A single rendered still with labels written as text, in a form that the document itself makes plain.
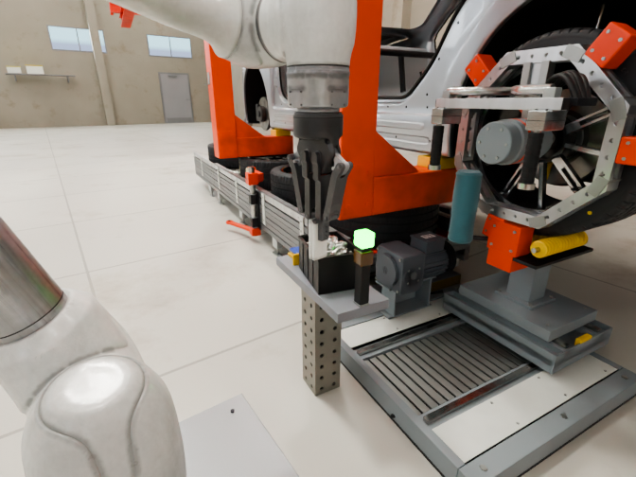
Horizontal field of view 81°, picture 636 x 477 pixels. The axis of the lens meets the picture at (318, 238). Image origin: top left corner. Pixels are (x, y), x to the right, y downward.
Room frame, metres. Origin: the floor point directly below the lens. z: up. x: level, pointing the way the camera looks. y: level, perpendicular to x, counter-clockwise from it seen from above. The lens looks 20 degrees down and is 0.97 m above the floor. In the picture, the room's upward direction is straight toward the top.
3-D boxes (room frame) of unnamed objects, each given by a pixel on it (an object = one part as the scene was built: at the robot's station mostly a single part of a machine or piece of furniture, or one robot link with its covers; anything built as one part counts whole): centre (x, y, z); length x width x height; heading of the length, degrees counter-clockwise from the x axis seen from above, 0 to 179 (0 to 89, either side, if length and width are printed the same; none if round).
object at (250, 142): (3.39, 0.49, 0.69); 0.52 x 0.17 x 0.35; 118
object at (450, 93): (1.28, -0.54, 1.03); 0.19 x 0.18 x 0.11; 118
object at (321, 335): (1.09, -0.01, 0.21); 0.10 x 0.10 x 0.42; 28
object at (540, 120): (1.00, -0.59, 0.93); 0.09 x 0.05 x 0.05; 118
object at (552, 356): (1.33, -0.84, 0.13); 0.50 x 0.36 x 0.10; 28
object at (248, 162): (3.40, 0.38, 0.39); 0.66 x 0.66 x 0.24
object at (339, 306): (1.07, -0.03, 0.44); 0.43 x 0.17 x 0.03; 28
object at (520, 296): (1.33, -0.84, 0.32); 0.40 x 0.30 x 0.28; 28
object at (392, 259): (1.48, -0.46, 0.26); 0.42 x 0.18 x 0.35; 118
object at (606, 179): (1.25, -0.69, 0.85); 0.54 x 0.07 x 0.54; 28
